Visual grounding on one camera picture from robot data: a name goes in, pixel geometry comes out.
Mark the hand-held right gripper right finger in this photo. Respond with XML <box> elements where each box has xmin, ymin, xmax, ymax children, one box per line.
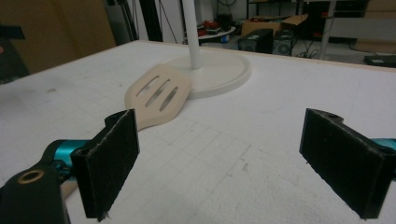
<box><xmin>299</xmin><ymin>107</ymin><xmax>396</xmax><ymax>219</ymax></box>

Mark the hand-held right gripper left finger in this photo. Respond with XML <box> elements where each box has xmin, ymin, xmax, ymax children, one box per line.
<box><xmin>70</xmin><ymin>108</ymin><xmax>140</xmax><ymax>222</ymax></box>

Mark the beige slotted spatula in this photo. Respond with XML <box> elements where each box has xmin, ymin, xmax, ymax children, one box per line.
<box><xmin>60</xmin><ymin>63</ymin><xmax>193</xmax><ymax>200</ymax></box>

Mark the white hook stand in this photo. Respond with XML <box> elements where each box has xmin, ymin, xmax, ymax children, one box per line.
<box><xmin>162</xmin><ymin>0</ymin><xmax>252</xmax><ymax>100</ymax></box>

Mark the brown board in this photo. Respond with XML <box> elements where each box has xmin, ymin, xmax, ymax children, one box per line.
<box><xmin>0</xmin><ymin>0</ymin><xmax>117</xmax><ymax>76</ymax></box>

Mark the flat black box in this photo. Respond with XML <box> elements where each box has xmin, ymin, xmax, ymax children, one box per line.
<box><xmin>363</xmin><ymin>54</ymin><xmax>396</xmax><ymax>68</ymax></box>

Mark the white grid mat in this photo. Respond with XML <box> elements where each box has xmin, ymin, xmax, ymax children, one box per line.
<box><xmin>0</xmin><ymin>39</ymin><xmax>396</xmax><ymax>224</ymax></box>

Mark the black computer tower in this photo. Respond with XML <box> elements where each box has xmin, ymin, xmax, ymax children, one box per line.
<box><xmin>237</xmin><ymin>28</ymin><xmax>275</xmax><ymax>54</ymax></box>
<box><xmin>272</xmin><ymin>30</ymin><xmax>295</xmax><ymax>57</ymax></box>

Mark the open cardboard box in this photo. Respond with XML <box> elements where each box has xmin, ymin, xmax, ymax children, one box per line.
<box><xmin>241</xmin><ymin>13</ymin><xmax>309</xmax><ymax>36</ymax></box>

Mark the white round table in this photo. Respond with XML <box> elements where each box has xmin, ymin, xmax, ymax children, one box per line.
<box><xmin>198</xmin><ymin>26</ymin><xmax>236</xmax><ymax>41</ymax></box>

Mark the black metal frame post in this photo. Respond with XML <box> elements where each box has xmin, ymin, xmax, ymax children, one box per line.
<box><xmin>138</xmin><ymin>0</ymin><xmax>163</xmax><ymax>43</ymax></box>

